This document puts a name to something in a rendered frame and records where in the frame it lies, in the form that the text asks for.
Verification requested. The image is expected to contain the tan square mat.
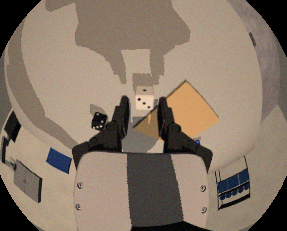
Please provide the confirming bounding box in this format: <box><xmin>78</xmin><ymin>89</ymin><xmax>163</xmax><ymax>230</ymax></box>
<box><xmin>133</xmin><ymin>80</ymin><xmax>220</xmax><ymax>142</ymax></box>

